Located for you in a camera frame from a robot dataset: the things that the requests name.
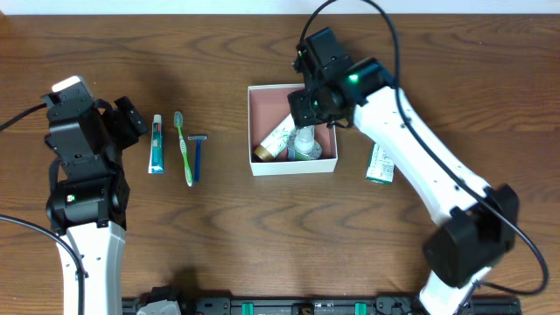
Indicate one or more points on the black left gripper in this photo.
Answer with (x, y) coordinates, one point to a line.
(70, 106)

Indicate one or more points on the white box pink interior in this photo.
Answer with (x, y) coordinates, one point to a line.
(267, 107)

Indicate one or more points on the clear sanitizer pump bottle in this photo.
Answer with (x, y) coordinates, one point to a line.
(302, 145)

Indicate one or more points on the white floral cream tube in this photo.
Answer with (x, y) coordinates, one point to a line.
(276, 141)

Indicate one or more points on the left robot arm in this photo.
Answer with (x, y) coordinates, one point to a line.
(89, 192)

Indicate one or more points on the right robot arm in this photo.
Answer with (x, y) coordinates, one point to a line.
(472, 218)

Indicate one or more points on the small teal toothpaste tube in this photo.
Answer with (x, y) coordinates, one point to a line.
(156, 163)

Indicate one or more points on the green toothbrush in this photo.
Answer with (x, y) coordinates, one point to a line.
(178, 123)

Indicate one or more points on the blue disposable razor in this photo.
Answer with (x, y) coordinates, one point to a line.
(198, 139)

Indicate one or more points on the green white soap box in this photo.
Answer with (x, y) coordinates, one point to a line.
(381, 167)

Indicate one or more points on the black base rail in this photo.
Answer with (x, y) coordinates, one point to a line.
(170, 300)

